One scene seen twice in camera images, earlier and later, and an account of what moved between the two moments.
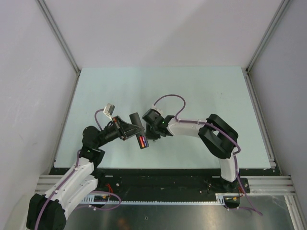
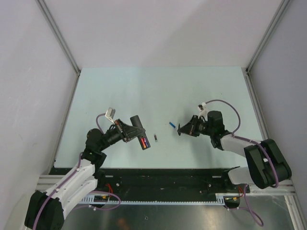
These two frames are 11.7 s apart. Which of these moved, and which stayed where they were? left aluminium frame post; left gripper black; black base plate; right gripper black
Moved: right gripper black
Stayed: left gripper black; left aluminium frame post; black base plate
